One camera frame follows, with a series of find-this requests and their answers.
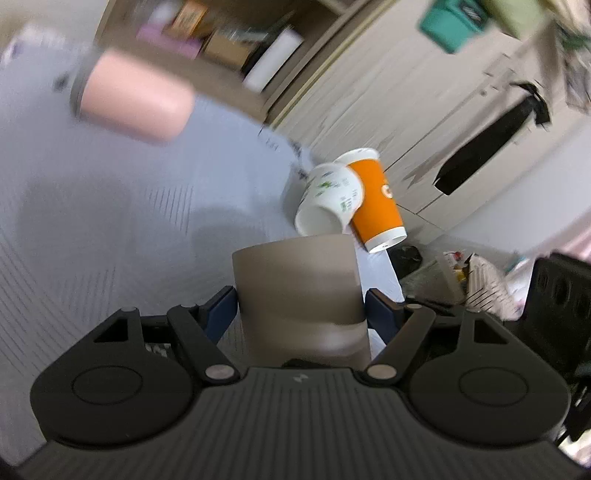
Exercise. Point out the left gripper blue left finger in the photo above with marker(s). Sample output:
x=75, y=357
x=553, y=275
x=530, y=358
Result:
x=216, y=315

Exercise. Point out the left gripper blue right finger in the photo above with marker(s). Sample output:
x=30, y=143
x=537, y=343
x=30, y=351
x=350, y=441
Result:
x=384, y=315

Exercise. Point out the taupe metal tumbler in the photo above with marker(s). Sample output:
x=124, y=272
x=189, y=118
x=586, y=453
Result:
x=302, y=298

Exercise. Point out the orange paper cup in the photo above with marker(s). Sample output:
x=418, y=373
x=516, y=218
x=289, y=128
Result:
x=377, y=222

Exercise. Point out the white floral paper cup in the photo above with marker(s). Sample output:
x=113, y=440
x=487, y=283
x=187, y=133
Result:
x=332, y=196

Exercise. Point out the pile of papers and packages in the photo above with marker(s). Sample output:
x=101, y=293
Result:
x=473, y=281

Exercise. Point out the white patterned tablecloth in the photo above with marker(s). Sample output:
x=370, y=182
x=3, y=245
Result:
x=93, y=220

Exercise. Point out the black ribbon bow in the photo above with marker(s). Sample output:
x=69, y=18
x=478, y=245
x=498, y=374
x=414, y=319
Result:
x=472, y=156

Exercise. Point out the beige wardrobe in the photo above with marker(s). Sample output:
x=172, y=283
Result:
x=391, y=88

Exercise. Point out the pink tumbler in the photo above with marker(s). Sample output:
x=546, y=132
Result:
x=132, y=96

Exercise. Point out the white paper towel roll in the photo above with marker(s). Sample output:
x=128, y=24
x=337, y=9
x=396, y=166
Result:
x=272, y=60

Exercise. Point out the wooden shelf unit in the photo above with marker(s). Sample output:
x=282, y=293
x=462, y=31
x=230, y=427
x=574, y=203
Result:
x=254, y=56

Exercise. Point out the small cardboard box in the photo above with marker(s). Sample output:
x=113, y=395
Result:
x=229, y=53

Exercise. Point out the pink flat box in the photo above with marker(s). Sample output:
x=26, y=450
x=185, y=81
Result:
x=154, y=35

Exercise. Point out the teal pouch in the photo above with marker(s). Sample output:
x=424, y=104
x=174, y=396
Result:
x=451, y=23

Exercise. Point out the green cushion bag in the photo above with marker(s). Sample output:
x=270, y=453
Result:
x=516, y=18

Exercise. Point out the black wire basket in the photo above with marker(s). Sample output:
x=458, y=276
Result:
x=574, y=48

